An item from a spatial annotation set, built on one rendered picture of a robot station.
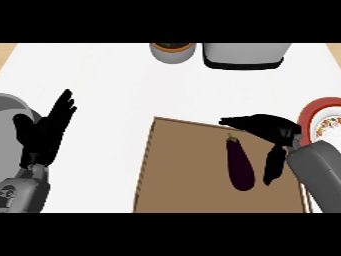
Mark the red rimmed patterned plate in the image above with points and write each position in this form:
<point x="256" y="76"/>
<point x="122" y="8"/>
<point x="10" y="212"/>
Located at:
<point x="333" y="128"/>

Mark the grey appliance with black base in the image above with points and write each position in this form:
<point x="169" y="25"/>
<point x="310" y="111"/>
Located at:
<point x="245" y="55"/>

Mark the brown tray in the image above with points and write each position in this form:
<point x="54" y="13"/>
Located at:
<point x="197" y="173"/>

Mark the dark purple eggplant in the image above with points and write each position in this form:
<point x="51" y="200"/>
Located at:
<point x="240" y="165"/>

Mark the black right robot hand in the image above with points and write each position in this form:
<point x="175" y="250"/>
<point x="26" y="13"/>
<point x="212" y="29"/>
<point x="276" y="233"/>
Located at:
<point x="270" y="128"/>

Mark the grey plant pot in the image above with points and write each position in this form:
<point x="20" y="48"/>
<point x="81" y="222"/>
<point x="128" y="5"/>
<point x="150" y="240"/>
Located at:
<point x="174" y="52"/>

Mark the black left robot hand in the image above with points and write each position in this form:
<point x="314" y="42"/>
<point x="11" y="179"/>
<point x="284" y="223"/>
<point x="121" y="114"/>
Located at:
<point x="45" y="133"/>

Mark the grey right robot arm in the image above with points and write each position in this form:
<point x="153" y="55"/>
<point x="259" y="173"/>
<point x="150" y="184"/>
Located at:
<point x="326" y="176"/>

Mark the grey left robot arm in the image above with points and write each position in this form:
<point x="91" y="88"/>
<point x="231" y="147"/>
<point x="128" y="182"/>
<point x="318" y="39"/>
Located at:
<point x="19" y="191"/>

